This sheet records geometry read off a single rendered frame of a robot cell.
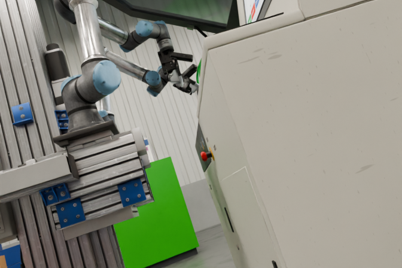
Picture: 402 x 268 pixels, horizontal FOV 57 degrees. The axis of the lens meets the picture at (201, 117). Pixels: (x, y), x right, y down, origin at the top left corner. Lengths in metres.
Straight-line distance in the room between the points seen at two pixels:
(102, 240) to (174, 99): 7.05
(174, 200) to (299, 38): 4.29
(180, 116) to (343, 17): 7.66
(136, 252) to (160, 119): 4.12
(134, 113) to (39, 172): 7.17
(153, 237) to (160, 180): 0.71
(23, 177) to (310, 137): 0.95
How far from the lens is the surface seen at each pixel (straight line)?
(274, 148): 0.74
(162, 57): 1.90
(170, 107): 8.47
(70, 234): 1.57
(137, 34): 1.89
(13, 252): 7.76
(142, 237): 4.92
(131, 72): 2.05
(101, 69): 1.41
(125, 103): 8.57
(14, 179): 1.37
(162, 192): 4.96
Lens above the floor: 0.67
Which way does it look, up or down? 11 degrees up
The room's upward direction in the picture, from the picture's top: 19 degrees counter-clockwise
